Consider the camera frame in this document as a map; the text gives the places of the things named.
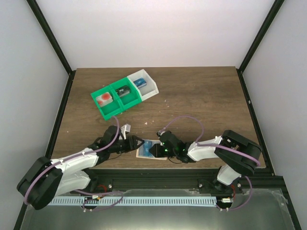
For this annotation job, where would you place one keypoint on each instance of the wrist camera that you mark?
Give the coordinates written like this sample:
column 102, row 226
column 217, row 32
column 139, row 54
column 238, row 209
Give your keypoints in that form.
column 161, row 132
column 126, row 130

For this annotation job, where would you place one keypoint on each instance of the green plastic bin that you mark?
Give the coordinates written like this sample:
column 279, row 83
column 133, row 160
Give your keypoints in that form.
column 112, row 109
column 130, row 100

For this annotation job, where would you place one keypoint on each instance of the left green plastic bin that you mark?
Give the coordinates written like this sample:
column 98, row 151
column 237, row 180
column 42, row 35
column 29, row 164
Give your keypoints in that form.
column 112, row 109

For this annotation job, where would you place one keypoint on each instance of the black card stack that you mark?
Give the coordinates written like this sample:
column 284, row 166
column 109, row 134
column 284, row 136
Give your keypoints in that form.
column 123, row 90

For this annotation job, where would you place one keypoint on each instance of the white red card stack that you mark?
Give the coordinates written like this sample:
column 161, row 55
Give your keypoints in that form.
column 104, row 99

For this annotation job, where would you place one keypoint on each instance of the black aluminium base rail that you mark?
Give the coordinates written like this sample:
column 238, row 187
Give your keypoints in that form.
column 203, row 180

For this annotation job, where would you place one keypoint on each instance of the blue credit card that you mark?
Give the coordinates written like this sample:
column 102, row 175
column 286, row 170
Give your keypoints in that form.
column 146, row 149

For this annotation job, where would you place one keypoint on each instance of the black frame post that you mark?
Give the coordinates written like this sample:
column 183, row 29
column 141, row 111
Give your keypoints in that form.
column 277, row 4
column 34, row 6

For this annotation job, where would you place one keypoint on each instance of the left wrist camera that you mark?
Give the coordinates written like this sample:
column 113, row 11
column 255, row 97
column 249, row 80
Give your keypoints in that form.
column 126, row 130

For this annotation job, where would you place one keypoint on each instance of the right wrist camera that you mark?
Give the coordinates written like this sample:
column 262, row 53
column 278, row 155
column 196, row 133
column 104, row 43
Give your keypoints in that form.
column 161, row 132

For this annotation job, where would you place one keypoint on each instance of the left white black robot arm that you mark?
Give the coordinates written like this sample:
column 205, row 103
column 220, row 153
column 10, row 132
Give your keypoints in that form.
column 49, row 178

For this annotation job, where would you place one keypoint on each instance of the middle green plastic bin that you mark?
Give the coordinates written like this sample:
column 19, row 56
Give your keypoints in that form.
column 130, row 100

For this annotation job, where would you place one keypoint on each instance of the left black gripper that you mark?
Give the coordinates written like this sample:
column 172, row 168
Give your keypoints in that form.
column 135, row 144

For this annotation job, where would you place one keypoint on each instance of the white plastic bin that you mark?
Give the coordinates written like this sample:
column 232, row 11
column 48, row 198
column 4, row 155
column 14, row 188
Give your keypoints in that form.
column 147, row 91

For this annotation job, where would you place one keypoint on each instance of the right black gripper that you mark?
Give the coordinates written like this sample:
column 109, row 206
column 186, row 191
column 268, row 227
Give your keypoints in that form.
column 157, row 153

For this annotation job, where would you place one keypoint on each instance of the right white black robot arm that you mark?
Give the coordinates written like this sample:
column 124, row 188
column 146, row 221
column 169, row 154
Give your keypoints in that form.
column 240, row 154

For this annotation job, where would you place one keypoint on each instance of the right black frame post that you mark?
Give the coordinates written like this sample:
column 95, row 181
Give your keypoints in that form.
column 277, row 4

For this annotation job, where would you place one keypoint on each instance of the light blue slotted cable duct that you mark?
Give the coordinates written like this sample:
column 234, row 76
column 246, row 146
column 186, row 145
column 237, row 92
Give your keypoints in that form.
column 194, row 201

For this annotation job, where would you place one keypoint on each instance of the blue card stack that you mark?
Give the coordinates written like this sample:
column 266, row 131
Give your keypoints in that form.
column 139, row 83

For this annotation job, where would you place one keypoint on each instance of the left black frame post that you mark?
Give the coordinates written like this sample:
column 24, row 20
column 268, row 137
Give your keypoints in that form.
column 34, row 6

